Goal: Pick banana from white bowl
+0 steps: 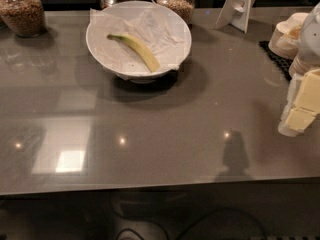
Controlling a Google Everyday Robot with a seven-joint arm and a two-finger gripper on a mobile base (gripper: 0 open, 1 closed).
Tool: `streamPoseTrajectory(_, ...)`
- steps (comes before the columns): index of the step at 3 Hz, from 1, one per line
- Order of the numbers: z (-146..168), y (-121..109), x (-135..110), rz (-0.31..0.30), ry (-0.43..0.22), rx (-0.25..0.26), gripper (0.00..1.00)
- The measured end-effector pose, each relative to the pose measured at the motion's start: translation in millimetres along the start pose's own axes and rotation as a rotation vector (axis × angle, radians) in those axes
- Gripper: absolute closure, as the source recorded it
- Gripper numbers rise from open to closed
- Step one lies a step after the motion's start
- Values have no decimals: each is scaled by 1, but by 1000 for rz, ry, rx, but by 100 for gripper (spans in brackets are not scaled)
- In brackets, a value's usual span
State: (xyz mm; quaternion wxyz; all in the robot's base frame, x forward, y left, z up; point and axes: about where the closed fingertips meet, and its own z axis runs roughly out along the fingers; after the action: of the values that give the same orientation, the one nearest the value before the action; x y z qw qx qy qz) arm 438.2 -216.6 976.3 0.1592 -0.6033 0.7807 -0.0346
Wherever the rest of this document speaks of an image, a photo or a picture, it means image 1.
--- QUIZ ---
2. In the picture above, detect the white folded card stand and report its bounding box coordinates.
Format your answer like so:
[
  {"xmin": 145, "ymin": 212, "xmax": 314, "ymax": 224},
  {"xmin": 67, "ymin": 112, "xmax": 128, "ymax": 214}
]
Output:
[{"xmin": 215, "ymin": 0, "xmax": 256, "ymax": 33}]

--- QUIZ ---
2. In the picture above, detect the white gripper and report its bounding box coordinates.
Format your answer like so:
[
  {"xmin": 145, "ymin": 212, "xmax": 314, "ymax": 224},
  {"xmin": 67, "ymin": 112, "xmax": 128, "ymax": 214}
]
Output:
[{"xmin": 278, "ymin": 68, "xmax": 320, "ymax": 137}]

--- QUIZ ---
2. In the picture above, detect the stack of white cups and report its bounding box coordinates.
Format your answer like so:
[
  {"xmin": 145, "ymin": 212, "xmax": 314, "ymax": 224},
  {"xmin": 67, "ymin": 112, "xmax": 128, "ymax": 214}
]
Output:
[{"xmin": 268, "ymin": 12, "xmax": 308, "ymax": 60}]

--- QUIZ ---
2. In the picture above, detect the glass jar with grains left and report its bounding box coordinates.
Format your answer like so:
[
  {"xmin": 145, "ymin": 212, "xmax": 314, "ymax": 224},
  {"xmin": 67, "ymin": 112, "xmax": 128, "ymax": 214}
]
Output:
[{"xmin": 0, "ymin": 0, "xmax": 46, "ymax": 37}]

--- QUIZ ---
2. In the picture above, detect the white bowl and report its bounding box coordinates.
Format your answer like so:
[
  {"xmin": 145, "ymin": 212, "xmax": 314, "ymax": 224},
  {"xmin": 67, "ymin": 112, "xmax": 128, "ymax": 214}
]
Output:
[{"xmin": 85, "ymin": 0, "xmax": 193, "ymax": 84}]

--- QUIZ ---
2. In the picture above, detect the black rubber mat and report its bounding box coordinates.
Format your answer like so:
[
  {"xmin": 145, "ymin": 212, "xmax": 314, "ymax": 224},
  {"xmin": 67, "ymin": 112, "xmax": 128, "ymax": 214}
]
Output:
[{"xmin": 259, "ymin": 41, "xmax": 292, "ymax": 82}]

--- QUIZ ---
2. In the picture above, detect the yellow green banana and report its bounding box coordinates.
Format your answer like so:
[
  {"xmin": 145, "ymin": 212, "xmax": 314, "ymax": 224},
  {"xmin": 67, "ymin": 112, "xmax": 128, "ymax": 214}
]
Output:
[{"xmin": 107, "ymin": 34, "xmax": 160, "ymax": 72}]

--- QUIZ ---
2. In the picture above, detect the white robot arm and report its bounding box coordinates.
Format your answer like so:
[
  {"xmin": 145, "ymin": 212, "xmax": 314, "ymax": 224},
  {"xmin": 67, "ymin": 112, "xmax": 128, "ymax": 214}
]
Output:
[{"xmin": 278, "ymin": 3, "xmax": 320, "ymax": 137}]

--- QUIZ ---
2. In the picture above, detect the glass jar with grains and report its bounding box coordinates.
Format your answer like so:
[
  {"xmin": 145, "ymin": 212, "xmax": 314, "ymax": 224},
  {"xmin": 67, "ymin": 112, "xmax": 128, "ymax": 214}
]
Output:
[
  {"xmin": 153, "ymin": 0, "xmax": 195, "ymax": 24},
  {"xmin": 0, "ymin": 0, "xmax": 46, "ymax": 37}
]

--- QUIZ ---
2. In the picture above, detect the white paper liner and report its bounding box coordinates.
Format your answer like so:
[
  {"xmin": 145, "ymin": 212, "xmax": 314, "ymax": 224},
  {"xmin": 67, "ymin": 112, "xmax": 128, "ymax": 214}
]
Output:
[{"xmin": 89, "ymin": 0, "xmax": 188, "ymax": 82}]

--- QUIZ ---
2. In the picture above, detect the glass jar with grains right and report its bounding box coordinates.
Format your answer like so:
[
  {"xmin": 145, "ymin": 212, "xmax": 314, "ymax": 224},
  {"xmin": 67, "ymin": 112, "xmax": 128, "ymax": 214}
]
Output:
[{"xmin": 153, "ymin": 0, "xmax": 195, "ymax": 24}]

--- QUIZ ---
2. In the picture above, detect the black cable under table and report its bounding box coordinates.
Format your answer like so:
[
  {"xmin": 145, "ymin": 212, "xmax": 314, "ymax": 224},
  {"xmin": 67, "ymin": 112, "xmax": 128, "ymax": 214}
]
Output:
[{"xmin": 114, "ymin": 207, "xmax": 268, "ymax": 240}]

